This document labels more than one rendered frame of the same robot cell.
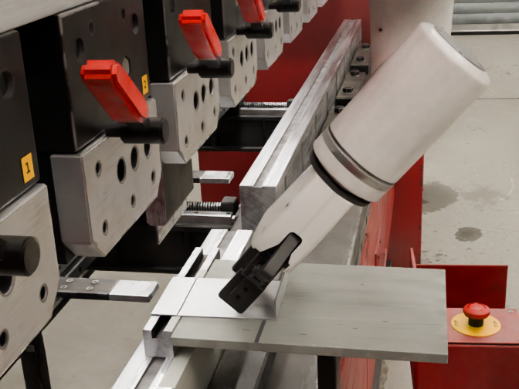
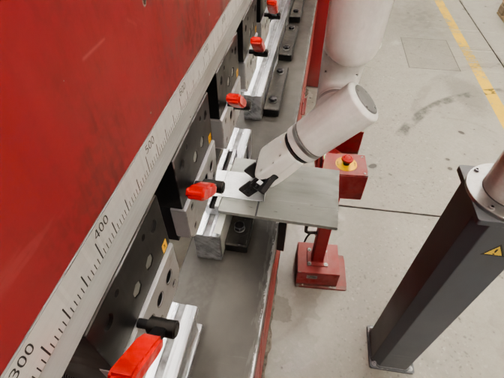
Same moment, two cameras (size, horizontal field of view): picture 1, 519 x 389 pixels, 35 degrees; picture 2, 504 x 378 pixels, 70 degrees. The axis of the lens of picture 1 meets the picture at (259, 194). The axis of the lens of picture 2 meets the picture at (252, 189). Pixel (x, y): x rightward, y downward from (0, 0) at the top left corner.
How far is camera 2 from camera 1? 0.29 m
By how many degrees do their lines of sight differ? 27
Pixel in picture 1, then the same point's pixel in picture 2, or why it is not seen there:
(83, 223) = (186, 232)
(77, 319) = not seen: hidden behind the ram
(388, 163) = (322, 151)
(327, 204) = (292, 165)
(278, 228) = (268, 172)
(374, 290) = (307, 183)
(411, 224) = (317, 64)
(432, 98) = (349, 128)
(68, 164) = (178, 213)
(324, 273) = not seen: hidden behind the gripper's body
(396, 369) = not seen: hidden behind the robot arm
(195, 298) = (227, 185)
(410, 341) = (322, 218)
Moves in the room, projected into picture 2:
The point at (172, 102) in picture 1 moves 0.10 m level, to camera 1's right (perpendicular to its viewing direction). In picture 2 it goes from (220, 128) to (279, 127)
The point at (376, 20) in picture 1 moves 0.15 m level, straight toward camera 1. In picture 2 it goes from (324, 67) to (325, 112)
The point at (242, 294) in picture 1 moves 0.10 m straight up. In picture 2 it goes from (250, 191) to (249, 158)
